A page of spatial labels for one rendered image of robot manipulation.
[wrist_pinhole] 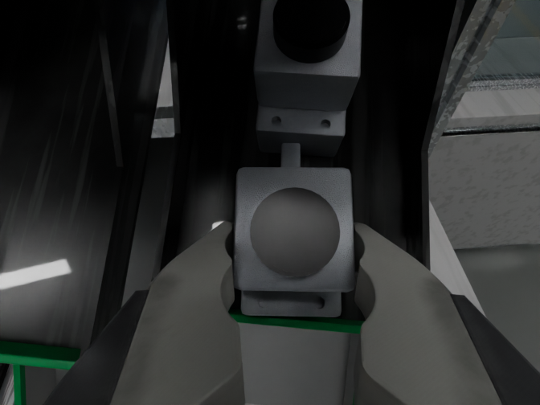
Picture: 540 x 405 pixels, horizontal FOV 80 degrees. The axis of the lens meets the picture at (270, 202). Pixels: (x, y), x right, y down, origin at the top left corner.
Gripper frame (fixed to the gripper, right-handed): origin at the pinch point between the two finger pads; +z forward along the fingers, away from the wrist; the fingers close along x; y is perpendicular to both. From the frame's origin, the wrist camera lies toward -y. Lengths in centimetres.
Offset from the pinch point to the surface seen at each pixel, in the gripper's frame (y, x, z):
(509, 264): 89, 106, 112
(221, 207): 1.6, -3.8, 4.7
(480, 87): 6, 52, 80
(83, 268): 3.6, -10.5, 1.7
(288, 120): -3.2, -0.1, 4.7
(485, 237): 66, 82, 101
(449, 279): 29, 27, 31
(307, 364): 20.7, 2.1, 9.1
